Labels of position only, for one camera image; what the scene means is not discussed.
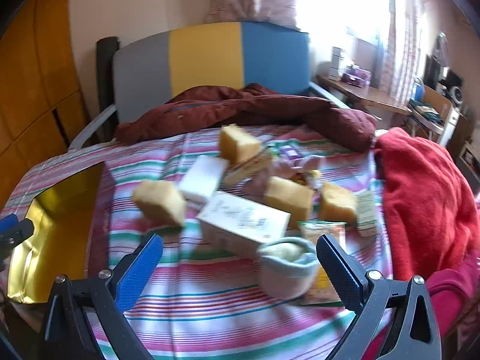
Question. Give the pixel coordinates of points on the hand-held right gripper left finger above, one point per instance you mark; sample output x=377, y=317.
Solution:
x=140, y=266

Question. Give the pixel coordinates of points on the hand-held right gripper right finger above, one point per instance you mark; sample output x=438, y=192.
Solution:
x=339, y=270

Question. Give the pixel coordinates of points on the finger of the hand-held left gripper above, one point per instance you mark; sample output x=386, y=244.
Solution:
x=11, y=230

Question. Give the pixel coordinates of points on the yellow green snack packet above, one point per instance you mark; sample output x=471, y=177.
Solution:
x=326, y=229

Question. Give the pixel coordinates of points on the cream sock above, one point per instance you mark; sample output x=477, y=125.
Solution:
x=287, y=270

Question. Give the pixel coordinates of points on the gold lined maroon box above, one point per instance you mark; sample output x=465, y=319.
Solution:
x=63, y=232

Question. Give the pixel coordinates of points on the yellow sponge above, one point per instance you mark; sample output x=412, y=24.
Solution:
x=337, y=204
x=240, y=144
x=288, y=198
x=161, y=202

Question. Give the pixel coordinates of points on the green white small box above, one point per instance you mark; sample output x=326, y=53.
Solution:
x=366, y=210

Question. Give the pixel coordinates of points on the cream carton box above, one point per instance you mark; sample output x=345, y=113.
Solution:
x=243, y=225

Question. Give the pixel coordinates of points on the white sponge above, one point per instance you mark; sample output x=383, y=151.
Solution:
x=202, y=180

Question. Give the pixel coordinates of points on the striped bed sheet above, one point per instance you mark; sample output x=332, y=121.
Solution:
x=210, y=307

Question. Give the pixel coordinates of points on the pale pink wrapped packet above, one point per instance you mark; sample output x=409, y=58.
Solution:
x=300, y=165

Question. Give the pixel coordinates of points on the red blanket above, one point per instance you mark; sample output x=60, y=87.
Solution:
x=423, y=195

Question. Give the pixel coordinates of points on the pink cloth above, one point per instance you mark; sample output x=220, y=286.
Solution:
x=457, y=288

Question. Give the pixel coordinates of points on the purple packet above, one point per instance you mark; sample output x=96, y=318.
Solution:
x=289, y=152

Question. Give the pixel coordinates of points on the beige packet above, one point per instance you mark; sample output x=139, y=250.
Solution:
x=247, y=168

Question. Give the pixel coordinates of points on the wooden wardrobe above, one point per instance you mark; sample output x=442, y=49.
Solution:
x=33, y=82

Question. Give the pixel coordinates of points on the wooden desk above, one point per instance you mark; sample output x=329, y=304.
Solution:
x=363, y=95

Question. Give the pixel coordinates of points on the maroon jacket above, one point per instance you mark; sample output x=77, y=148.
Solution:
x=232, y=112

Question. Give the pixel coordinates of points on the purple storage box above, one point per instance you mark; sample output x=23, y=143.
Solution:
x=356, y=77

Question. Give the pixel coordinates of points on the white drawer box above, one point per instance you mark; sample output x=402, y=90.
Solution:
x=337, y=63

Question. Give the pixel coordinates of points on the grey yellow blue headboard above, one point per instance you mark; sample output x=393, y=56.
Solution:
x=206, y=60

